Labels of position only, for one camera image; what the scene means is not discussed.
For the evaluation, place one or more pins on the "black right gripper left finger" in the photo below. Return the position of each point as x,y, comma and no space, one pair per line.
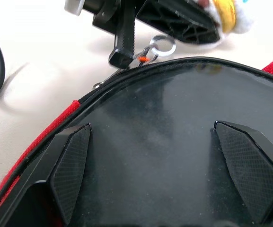
65,170

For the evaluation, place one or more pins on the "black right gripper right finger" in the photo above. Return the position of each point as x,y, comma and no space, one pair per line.
252,170

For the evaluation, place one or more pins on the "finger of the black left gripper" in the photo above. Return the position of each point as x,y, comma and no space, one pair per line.
178,21
125,42

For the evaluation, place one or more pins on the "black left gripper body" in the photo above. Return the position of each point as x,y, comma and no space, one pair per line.
104,16

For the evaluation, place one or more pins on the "black red paddle case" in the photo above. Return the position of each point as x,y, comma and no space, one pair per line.
64,114

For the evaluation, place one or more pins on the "black rubber table tennis paddle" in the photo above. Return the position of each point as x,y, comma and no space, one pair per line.
164,113

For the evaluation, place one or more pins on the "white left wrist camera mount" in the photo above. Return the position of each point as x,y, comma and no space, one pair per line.
74,6

